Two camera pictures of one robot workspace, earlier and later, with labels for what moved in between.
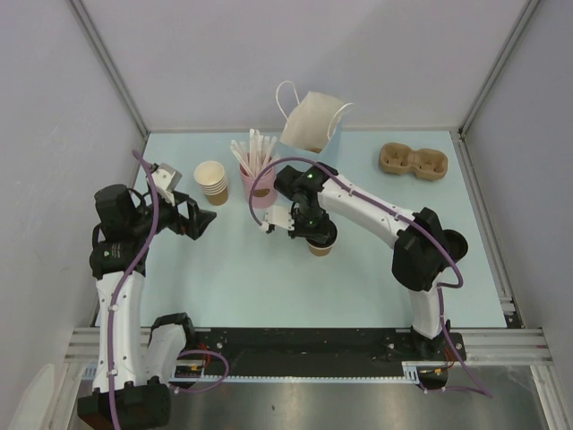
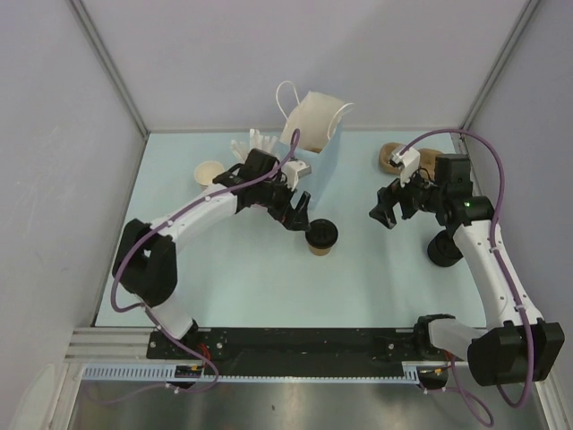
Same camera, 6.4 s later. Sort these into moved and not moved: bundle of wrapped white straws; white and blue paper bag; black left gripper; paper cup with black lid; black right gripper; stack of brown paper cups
Moved: black right gripper; black left gripper
Not moved: paper cup with black lid; stack of brown paper cups; bundle of wrapped white straws; white and blue paper bag
